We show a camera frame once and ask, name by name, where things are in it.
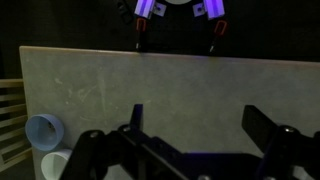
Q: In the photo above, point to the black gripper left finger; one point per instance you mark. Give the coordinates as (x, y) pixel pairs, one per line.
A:
(136, 120)

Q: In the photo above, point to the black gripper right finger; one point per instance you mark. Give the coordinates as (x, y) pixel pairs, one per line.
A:
(260, 128)

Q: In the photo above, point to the blue bowl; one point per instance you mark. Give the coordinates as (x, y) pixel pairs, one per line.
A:
(44, 131)

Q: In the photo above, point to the white bowl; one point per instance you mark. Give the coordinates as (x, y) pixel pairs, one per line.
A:
(53, 164)

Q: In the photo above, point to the wooden chair near bowls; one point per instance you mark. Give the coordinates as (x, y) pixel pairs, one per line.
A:
(14, 146)

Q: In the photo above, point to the left red-handled clamp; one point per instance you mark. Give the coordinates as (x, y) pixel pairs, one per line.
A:
(141, 25)

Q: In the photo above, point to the red-handled clamp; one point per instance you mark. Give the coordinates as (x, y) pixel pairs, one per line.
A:
(141, 25)
(219, 31)

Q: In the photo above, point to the right red-handled clamp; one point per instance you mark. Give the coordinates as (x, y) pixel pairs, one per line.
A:
(219, 31)

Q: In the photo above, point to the purple-lit robot base frame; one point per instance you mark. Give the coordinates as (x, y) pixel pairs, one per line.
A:
(211, 8)

